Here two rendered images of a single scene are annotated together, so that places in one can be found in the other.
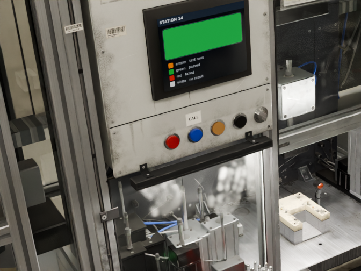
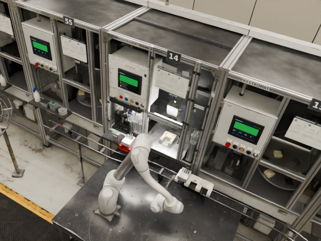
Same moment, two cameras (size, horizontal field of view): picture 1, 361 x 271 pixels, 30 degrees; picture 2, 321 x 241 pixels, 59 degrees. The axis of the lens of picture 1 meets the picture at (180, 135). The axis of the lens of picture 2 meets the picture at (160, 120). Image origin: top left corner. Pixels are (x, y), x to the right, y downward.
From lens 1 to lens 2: 2.15 m
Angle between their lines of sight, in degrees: 42
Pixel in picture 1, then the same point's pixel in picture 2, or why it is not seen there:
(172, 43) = (121, 77)
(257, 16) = (144, 84)
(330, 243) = (164, 149)
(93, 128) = (107, 83)
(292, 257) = (154, 144)
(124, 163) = (111, 94)
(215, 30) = (131, 81)
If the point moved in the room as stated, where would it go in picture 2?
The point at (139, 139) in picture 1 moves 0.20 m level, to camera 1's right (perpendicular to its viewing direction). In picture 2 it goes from (114, 92) to (125, 102)
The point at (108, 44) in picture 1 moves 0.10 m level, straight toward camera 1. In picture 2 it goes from (111, 70) to (101, 73)
